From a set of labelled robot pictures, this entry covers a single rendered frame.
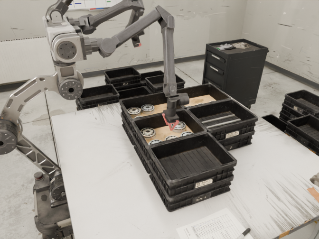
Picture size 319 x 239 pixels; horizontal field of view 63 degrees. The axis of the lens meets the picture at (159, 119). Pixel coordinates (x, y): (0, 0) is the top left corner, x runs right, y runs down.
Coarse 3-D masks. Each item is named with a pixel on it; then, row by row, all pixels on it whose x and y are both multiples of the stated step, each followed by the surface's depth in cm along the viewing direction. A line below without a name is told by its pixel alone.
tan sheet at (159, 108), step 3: (156, 105) 205; (159, 105) 205; (162, 105) 205; (165, 105) 205; (156, 108) 201; (159, 108) 201; (162, 108) 201; (165, 108) 202; (156, 111) 197; (159, 111) 197; (162, 111) 197; (141, 114) 194; (144, 114) 194; (150, 114) 194
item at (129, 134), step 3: (123, 120) 190; (123, 123) 196; (123, 126) 199; (126, 126) 185; (126, 129) 193; (129, 129) 179; (126, 132) 194; (129, 132) 186; (129, 135) 188; (129, 138) 187; (132, 138) 180; (132, 141) 182; (132, 144) 182
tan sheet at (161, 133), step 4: (160, 128) 178; (164, 128) 178; (168, 128) 178; (188, 128) 179; (156, 132) 174; (160, 132) 174; (164, 132) 174; (168, 132) 174; (172, 132) 174; (156, 136) 170; (160, 136) 170; (164, 136) 171; (148, 140) 166
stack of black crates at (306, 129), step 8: (288, 120) 231; (296, 120) 235; (304, 120) 241; (312, 120) 239; (288, 128) 232; (296, 128) 223; (304, 128) 240; (312, 128) 240; (296, 136) 226; (304, 136) 218; (312, 136) 229; (304, 144) 219; (312, 144) 212
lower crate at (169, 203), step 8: (152, 176) 149; (160, 184) 136; (216, 184) 138; (224, 184) 143; (160, 192) 143; (192, 192) 133; (200, 192) 138; (208, 192) 140; (216, 192) 144; (224, 192) 146; (168, 200) 130; (176, 200) 133; (184, 200) 135; (192, 200) 137; (200, 200) 140; (168, 208) 136; (176, 208) 136
